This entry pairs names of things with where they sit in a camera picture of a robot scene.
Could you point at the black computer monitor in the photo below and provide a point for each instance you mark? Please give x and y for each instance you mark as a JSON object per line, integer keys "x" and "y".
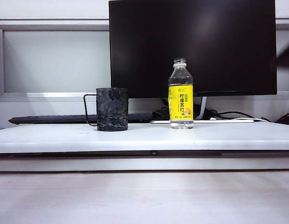
{"x": 193, "y": 35}

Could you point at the white raised board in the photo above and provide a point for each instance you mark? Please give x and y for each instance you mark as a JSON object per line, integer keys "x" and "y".
{"x": 144, "y": 137}

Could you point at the clear bottle yellow label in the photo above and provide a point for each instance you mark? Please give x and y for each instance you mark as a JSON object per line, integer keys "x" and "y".
{"x": 180, "y": 102}

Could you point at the black computer keyboard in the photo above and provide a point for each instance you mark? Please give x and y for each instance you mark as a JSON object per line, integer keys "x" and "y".
{"x": 53, "y": 119}

